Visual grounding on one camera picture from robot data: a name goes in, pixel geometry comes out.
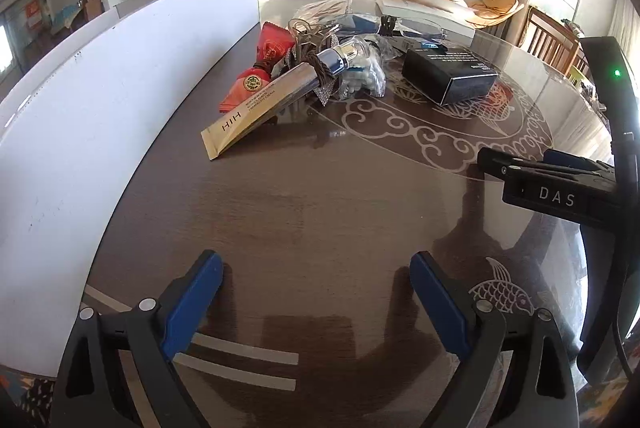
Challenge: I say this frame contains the gold cream tube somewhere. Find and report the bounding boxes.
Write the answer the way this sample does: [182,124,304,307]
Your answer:
[201,42,371,160]

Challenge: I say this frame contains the cotton swab pack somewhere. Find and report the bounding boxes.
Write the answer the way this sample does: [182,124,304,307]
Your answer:
[332,36,388,102]

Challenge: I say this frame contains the white flat box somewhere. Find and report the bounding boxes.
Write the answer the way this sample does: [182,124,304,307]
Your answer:
[376,0,476,43]

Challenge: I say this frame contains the brown hair tie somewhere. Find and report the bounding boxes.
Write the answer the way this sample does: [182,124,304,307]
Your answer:
[299,56,334,96]

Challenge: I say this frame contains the black box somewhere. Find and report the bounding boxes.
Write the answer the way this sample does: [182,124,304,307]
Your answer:
[401,48,500,106]

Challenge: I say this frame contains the lounge chair with orange cushions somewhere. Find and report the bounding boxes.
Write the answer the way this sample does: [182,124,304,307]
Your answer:
[422,0,526,29]

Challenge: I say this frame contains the wooden side table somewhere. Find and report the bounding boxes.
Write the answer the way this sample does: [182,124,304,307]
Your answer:
[567,56,608,109]

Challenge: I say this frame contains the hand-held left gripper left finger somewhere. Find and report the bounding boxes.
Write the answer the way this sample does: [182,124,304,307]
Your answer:
[50,249,224,428]

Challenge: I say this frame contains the wooden dining chair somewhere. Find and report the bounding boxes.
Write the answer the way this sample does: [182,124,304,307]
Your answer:
[520,6,588,76]

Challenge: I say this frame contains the white foam board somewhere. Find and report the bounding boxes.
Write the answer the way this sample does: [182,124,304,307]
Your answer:
[0,0,260,376]

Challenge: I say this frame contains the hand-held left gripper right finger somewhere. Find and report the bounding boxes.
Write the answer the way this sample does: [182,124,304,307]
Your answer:
[409,251,582,428]

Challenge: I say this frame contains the clear plastic bag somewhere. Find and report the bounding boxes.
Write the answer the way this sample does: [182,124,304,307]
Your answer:
[289,0,381,34]

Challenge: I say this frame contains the rimless eyeglasses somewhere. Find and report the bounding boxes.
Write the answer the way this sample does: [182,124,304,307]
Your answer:
[370,13,448,59]

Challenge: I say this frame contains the patterned cloth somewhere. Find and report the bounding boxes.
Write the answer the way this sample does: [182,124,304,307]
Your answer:
[0,363,57,428]

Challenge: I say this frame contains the rhinestone bow hair clip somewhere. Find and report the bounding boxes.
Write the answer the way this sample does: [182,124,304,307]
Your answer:
[272,33,342,109]

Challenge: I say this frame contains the blue and white box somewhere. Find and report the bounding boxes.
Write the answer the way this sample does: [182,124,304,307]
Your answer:
[345,13,448,54]

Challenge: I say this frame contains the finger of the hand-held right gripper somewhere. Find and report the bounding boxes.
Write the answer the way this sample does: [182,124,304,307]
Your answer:
[477,147,616,183]
[542,149,615,175]

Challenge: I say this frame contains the clear hair claw clip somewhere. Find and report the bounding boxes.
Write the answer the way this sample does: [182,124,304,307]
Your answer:
[287,17,341,46]

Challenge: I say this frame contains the red fabric pouch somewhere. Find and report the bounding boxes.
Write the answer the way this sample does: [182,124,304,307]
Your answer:
[218,22,296,114]

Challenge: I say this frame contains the white sheer curtain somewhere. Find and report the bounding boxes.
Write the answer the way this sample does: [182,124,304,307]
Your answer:
[607,0,640,59]

